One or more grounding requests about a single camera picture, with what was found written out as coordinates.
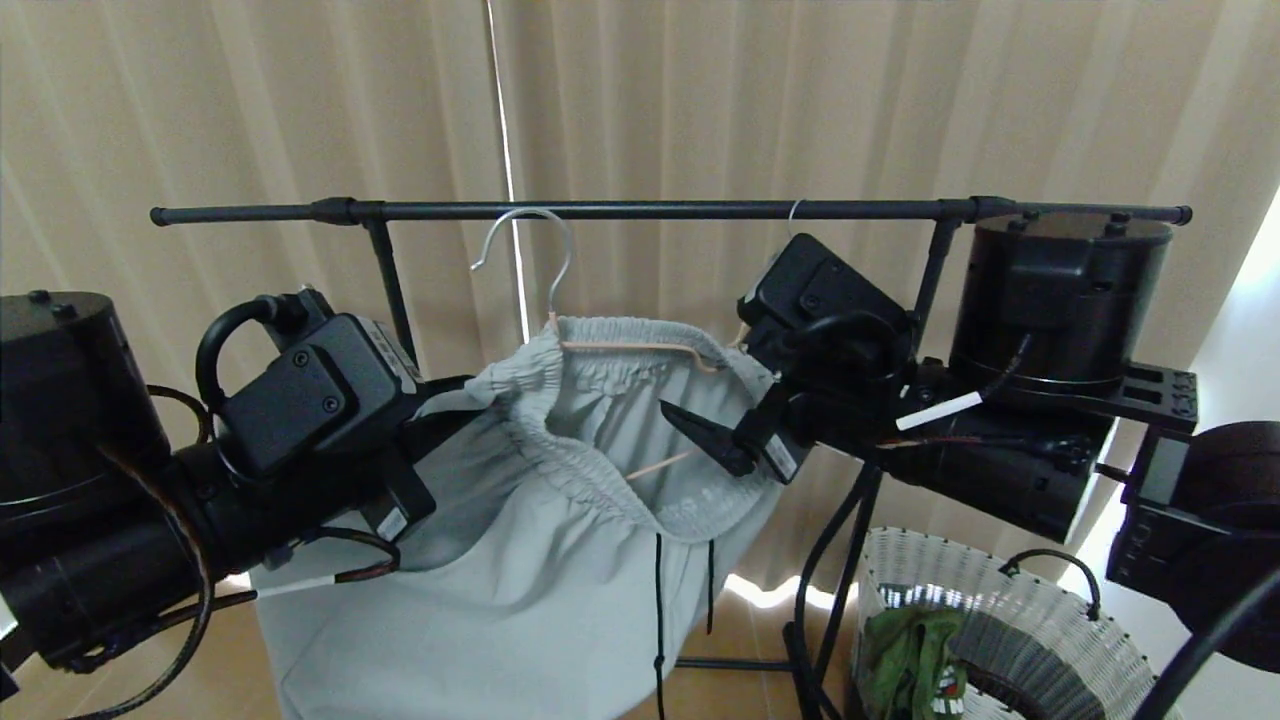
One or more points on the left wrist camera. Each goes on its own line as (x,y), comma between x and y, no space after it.
(300,400)

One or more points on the black clothes rack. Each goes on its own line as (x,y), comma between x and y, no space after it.
(650,210)

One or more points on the pink clothes hanger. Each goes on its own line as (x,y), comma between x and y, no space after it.
(640,346)
(793,215)

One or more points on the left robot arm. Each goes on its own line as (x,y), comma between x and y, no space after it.
(70,420)

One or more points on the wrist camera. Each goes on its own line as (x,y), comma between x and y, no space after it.
(810,290)
(300,400)

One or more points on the green garment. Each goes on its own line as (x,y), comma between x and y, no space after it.
(905,660)

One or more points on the pale grey shorts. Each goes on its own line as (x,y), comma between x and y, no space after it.
(520,600)

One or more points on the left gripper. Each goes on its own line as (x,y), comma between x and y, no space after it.
(300,510)

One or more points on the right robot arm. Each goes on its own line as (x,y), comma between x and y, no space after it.
(1060,300)

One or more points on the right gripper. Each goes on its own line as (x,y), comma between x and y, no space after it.
(800,430)

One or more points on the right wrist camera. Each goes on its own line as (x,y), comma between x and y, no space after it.
(810,290)

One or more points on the white laundry basket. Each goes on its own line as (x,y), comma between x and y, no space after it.
(1020,620)

